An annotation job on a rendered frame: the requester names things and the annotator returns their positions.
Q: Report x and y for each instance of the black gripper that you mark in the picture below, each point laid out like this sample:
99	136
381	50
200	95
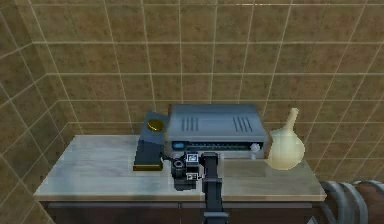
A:
180	173

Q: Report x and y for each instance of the brown barrel with grey hoops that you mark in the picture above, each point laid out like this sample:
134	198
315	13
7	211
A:
358	200

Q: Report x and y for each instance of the pale marble-top cabinet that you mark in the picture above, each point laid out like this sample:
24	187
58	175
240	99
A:
100	170

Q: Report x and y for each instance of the cream long-necked vase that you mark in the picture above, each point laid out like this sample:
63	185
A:
286	148

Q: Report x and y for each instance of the grey radio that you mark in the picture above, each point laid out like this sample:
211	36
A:
215	128

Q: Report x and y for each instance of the dark blue angled box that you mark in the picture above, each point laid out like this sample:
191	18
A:
151	143

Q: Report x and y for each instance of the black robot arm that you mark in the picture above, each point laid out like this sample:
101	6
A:
211	186

